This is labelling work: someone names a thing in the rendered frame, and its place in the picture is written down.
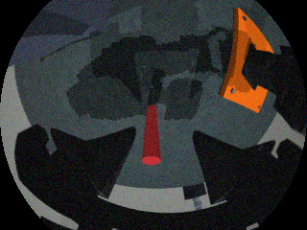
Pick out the red peg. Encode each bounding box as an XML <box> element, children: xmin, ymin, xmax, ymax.
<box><xmin>142</xmin><ymin>104</ymin><xmax>161</xmax><ymax>165</ymax></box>

